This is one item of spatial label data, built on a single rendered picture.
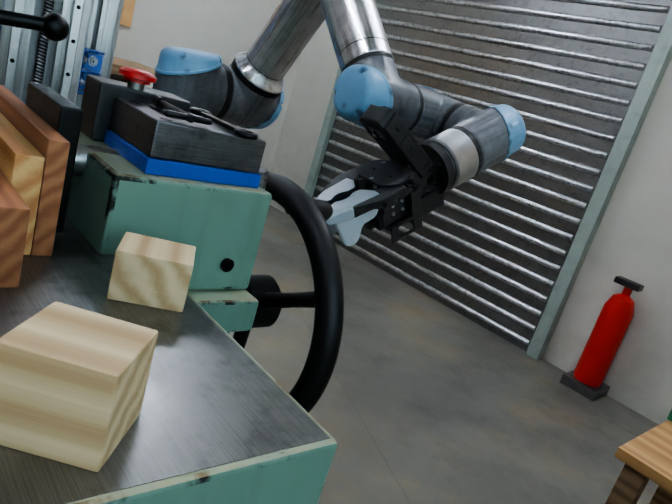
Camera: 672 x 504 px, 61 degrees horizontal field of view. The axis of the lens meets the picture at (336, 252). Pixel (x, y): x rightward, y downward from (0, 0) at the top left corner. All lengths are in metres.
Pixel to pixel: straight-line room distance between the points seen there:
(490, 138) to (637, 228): 2.45
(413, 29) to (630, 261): 2.01
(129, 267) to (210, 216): 0.12
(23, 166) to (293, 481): 0.25
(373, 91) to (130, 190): 0.41
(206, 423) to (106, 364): 0.07
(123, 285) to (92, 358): 0.15
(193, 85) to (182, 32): 3.11
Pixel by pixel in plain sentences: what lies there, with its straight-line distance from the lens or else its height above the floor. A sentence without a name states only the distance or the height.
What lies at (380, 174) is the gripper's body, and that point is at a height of 0.97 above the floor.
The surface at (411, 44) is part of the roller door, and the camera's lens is 4.06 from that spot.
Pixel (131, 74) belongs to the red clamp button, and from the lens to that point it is 0.52.
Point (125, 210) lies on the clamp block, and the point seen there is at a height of 0.93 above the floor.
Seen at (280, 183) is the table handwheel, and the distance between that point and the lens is 0.60.
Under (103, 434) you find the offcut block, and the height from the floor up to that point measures 0.92.
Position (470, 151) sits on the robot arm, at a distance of 0.78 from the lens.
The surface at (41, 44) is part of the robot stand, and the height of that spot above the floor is 0.98.
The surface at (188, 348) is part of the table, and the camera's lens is 0.33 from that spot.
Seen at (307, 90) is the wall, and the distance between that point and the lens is 4.71.
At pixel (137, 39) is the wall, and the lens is 4.13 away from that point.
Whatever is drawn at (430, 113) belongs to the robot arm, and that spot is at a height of 1.06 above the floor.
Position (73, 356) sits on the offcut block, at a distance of 0.23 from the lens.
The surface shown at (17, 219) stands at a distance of 0.36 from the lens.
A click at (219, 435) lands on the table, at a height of 0.90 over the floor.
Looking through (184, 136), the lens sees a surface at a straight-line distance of 0.45.
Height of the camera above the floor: 1.06
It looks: 15 degrees down
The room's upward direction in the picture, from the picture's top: 17 degrees clockwise
